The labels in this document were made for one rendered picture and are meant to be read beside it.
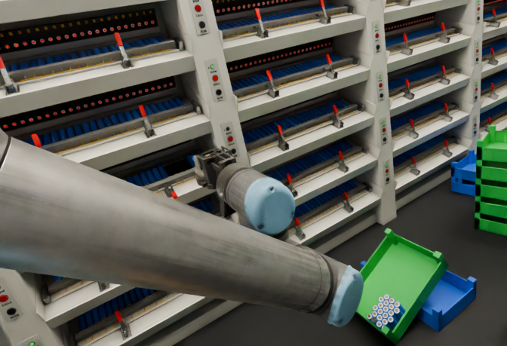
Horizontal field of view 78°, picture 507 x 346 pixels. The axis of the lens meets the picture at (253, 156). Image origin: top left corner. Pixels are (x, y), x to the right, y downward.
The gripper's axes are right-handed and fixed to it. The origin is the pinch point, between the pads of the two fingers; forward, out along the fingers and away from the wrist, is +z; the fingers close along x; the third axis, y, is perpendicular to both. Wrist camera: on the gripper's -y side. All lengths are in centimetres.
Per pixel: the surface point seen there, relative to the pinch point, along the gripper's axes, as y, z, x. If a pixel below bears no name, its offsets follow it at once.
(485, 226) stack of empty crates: -61, -21, -103
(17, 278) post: -14, 12, 51
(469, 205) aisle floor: -64, -7, -118
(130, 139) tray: 10.6, 15.3, 14.2
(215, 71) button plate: 22.9, 12.0, -14.7
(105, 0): 45.9, 13.6, 8.8
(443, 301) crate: -63, -31, -57
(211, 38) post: 32.4, 12.3, -16.2
